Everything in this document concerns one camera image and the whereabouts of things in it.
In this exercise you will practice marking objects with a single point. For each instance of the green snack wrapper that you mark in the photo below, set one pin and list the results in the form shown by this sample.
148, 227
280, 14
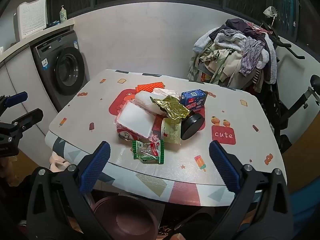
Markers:
147, 152

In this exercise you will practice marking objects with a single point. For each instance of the pile of clothes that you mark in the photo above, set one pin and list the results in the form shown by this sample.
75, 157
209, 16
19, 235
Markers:
230, 55

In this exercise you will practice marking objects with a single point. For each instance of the white perforated plastic basket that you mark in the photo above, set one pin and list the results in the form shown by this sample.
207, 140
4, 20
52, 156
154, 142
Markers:
31, 17

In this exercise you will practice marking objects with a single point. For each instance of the white tissue packet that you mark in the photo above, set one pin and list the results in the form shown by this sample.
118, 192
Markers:
135, 118

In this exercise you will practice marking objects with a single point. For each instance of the white rag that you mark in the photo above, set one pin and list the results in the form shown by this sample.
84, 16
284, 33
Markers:
270, 11

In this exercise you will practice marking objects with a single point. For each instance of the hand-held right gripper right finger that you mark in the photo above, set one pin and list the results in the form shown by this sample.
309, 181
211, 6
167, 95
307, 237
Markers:
223, 165

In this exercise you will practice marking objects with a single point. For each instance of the blue plastic container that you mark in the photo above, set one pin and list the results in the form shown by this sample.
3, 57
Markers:
305, 205

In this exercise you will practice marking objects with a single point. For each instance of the yogurt cup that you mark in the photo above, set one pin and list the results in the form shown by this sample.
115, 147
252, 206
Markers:
170, 132

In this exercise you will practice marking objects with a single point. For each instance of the blue carton box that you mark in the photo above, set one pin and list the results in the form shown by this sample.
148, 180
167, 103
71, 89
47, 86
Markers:
193, 100

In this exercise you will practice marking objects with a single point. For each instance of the orange foam net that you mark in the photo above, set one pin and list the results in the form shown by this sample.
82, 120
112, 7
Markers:
150, 87

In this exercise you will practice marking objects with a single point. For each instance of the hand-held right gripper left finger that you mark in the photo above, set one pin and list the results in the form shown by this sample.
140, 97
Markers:
96, 165

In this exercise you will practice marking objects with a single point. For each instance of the pump soap bottle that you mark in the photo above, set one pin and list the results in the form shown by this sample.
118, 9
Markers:
63, 15

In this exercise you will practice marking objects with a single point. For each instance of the red drink can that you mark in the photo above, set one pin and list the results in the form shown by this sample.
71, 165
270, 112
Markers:
124, 136

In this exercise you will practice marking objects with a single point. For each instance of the gold foil wrapper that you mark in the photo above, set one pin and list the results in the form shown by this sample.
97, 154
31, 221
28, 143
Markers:
172, 108

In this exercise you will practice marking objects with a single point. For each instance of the black exercise bike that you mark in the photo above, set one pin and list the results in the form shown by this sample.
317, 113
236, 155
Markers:
282, 110

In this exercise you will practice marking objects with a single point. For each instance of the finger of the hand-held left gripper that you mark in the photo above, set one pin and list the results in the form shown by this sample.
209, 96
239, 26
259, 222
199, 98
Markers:
16, 98
30, 117

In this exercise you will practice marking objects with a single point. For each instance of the white foam net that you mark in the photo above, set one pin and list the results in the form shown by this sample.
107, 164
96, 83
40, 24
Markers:
145, 100

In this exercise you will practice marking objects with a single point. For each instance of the grey front-load washing machine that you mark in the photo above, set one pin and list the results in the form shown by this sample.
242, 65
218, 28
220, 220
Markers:
70, 72

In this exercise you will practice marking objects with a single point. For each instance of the black jar lid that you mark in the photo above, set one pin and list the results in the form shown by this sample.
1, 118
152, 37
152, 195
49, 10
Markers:
191, 127

